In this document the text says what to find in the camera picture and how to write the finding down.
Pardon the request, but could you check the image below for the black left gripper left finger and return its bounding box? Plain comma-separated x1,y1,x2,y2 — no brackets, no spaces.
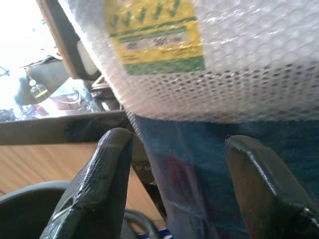
39,127,133,239

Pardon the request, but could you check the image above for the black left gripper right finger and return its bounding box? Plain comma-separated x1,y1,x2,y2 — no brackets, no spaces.
225,135,319,239

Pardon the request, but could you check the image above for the bubble-wrapped washing machine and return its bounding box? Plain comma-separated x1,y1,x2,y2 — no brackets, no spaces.
59,0,319,239

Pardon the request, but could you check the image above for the dark-framed wooden cabinet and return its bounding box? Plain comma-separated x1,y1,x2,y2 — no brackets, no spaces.
0,111,166,225

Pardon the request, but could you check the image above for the black round plastic bucket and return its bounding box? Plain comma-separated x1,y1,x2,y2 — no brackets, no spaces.
0,180,73,239

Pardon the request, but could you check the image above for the small clear bottle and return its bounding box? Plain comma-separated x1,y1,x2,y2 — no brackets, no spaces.
28,79,49,103

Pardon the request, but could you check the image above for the grey bag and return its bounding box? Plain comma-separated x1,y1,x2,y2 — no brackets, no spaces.
18,57,83,105

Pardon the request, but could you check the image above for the brown wooden chair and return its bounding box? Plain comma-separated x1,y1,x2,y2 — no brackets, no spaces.
37,0,103,82

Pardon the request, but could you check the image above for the yellow and green label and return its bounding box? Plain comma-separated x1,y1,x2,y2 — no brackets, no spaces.
104,0,206,77

